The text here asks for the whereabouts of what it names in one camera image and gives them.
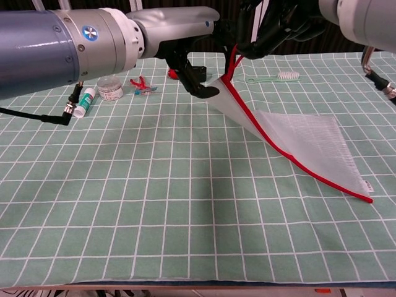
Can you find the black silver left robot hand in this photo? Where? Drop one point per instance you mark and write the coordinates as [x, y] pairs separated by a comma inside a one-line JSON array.
[[176, 28]]

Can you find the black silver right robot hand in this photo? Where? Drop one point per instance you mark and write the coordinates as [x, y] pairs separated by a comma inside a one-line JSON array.
[[287, 21]]

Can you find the white mesh zipper pouch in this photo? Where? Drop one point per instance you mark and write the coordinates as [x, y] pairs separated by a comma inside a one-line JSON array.
[[303, 145]]

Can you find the blue silver left robot arm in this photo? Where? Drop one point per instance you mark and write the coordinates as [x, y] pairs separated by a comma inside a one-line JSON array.
[[46, 49]]

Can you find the pale green brush white bristles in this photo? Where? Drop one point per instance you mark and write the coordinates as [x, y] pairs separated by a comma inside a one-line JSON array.
[[289, 75]]

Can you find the red blue clips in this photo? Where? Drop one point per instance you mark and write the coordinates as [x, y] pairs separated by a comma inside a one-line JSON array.
[[142, 86]]

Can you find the clear jar of paper clips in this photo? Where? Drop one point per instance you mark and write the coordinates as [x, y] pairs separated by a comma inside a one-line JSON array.
[[109, 88]]

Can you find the green white glue stick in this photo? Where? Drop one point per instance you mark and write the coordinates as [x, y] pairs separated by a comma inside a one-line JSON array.
[[88, 100]]

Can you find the green white checked tablecloth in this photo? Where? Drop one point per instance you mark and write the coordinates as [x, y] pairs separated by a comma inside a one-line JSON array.
[[92, 185]]

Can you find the white partition frame post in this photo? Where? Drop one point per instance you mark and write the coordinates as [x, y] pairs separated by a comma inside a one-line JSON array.
[[259, 18], [137, 3], [62, 3]]

